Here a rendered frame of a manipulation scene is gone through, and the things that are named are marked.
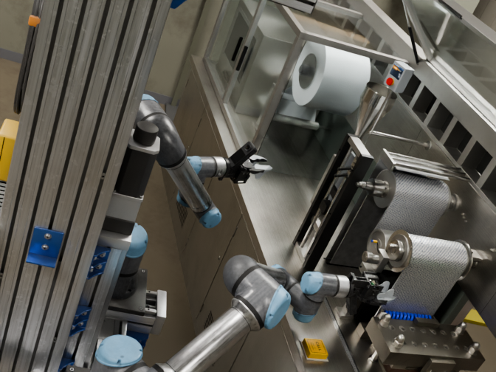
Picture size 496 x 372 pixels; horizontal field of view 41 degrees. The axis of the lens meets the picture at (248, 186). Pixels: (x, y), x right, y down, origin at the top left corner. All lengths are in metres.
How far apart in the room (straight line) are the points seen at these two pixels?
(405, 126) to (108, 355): 1.75
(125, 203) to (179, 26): 3.58
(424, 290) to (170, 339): 1.45
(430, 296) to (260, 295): 0.81
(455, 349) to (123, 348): 1.19
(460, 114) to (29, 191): 1.72
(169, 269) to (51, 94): 2.36
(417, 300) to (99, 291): 1.13
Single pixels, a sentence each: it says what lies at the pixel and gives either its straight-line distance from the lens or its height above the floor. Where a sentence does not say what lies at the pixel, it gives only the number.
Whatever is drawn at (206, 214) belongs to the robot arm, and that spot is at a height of 1.14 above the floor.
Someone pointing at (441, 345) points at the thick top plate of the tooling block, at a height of 1.03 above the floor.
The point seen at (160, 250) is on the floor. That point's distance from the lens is 3.88.
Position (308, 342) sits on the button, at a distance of 2.27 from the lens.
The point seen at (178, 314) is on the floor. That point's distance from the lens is 3.53.
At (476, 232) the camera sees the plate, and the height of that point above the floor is 1.33.
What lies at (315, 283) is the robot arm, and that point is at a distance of 2.16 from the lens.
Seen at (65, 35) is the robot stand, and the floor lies 1.79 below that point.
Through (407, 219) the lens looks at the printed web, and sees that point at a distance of 2.50.
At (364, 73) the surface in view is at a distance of 3.05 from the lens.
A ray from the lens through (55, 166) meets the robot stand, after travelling 1.63.
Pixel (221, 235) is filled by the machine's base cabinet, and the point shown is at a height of 0.60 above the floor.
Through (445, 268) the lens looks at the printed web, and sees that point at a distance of 2.38.
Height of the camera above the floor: 2.35
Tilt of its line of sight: 29 degrees down
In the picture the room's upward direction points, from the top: 23 degrees clockwise
